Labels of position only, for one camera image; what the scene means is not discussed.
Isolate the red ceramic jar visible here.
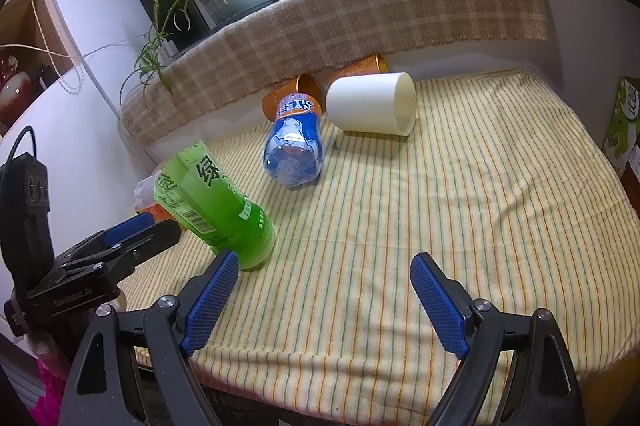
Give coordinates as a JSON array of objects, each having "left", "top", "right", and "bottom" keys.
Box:
[{"left": 0, "top": 54, "right": 37, "bottom": 127}]

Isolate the striped yellow bed sheet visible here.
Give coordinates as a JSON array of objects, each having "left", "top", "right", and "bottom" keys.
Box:
[{"left": 116, "top": 69, "right": 640, "bottom": 412}]

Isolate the white cup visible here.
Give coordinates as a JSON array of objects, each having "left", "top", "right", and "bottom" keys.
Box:
[{"left": 325, "top": 72, "right": 417, "bottom": 138}]

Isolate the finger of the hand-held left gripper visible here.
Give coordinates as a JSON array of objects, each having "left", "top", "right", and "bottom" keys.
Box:
[{"left": 60, "top": 212, "right": 182, "bottom": 279}]

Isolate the white bead cord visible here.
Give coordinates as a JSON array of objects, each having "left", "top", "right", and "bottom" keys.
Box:
[{"left": 25, "top": 0, "right": 83, "bottom": 96}]

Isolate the green plastic bottle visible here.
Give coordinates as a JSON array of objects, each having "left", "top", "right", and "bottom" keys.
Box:
[{"left": 153, "top": 141, "right": 277, "bottom": 272}]

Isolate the orange cup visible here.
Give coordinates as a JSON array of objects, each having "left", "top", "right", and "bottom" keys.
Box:
[
  {"left": 327, "top": 54, "right": 390, "bottom": 82},
  {"left": 262, "top": 74, "right": 323, "bottom": 123}
]

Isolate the white-capped orange bottle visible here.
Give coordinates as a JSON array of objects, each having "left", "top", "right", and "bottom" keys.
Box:
[{"left": 133, "top": 174, "right": 176, "bottom": 224}]

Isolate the black cable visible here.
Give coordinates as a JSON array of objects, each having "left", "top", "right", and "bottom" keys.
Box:
[{"left": 4, "top": 126, "right": 38, "bottom": 168}]

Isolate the plaid beige blanket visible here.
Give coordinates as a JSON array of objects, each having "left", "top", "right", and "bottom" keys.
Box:
[{"left": 120, "top": 0, "right": 549, "bottom": 146}]

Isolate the pink cloth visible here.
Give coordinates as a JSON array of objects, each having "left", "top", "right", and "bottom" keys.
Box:
[{"left": 27, "top": 336, "right": 71, "bottom": 426}]

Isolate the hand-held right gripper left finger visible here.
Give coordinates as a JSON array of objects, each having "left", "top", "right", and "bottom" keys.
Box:
[{"left": 59, "top": 250, "right": 240, "bottom": 426}]

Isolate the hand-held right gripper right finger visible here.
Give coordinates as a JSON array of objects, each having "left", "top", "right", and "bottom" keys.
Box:
[{"left": 410, "top": 252, "right": 587, "bottom": 426}]

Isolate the green printed carton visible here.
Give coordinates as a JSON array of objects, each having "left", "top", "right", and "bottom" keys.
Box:
[{"left": 602, "top": 76, "right": 640, "bottom": 179}]

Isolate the blue plastic bottle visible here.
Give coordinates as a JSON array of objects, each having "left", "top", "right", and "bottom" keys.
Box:
[{"left": 263, "top": 92, "right": 325, "bottom": 190}]

